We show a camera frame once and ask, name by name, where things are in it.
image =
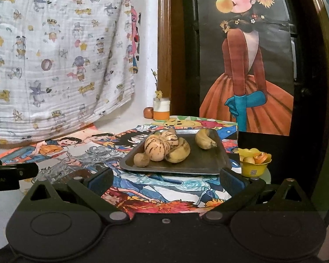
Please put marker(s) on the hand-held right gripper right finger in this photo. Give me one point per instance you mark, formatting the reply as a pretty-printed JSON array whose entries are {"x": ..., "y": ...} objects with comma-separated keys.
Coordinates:
[{"x": 230, "y": 182}]

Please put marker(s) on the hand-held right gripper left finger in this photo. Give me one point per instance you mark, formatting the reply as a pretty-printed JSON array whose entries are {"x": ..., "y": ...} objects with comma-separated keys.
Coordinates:
[{"x": 101, "y": 182}]

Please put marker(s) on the metal tray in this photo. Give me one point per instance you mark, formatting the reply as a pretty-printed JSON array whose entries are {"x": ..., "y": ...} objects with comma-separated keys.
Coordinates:
[{"x": 203, "y": 161}]

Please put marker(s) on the yellow banana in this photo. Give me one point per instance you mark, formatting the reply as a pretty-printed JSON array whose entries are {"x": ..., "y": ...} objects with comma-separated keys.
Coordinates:
[
  {"x": 204, "y": 138},
  {"x": 178, "y": 156},
  {"x": 185, "y": 145}
]

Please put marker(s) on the striped yellow pepino melon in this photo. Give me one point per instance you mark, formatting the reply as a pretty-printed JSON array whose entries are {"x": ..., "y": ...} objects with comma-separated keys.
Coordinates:
[
  {"x": 170, "y": 137},
  {"x": 156, "y": 149}
]

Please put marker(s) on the yellow plastic bowl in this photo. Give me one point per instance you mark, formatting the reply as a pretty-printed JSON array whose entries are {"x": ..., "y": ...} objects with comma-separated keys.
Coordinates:
[{"x": 253, "y": 169}]

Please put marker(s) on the orange cartoon boys drawing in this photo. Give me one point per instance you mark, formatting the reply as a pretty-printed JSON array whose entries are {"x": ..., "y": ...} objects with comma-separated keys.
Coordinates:
[{"x": 52, "y": 149}]

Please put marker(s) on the pale green container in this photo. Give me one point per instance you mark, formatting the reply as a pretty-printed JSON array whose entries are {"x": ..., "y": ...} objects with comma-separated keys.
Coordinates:
[{"x": 266, "y": 176}]

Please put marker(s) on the orange peel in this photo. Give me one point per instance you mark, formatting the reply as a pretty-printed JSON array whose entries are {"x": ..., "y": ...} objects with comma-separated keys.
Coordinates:
[{"x": 261, "y": 158}]

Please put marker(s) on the small red apple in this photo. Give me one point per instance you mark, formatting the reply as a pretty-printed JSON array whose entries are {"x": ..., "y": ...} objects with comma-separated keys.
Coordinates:
[{"x": 148, "y": 112}]

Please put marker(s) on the white orange jar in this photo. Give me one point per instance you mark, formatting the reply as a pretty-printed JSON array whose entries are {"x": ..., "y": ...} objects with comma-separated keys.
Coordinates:
[{"x": 161, "y": 111}]

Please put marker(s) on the white printed blanket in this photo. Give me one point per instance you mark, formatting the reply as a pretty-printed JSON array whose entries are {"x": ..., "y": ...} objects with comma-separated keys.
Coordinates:
[{"x": 57, "y": 60}]

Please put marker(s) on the dark door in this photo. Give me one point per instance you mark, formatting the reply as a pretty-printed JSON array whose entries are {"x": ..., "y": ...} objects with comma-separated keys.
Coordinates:
[{"x": 190, "y": 60}]

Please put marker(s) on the wall poster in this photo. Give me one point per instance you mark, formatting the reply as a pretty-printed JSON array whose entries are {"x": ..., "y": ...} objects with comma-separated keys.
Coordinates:
[{"x": 246, "y": 74}]

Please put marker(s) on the wooden door frame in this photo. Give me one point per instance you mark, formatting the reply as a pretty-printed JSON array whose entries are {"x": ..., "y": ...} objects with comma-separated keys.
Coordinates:
[{"x": 168, "y": 46}]

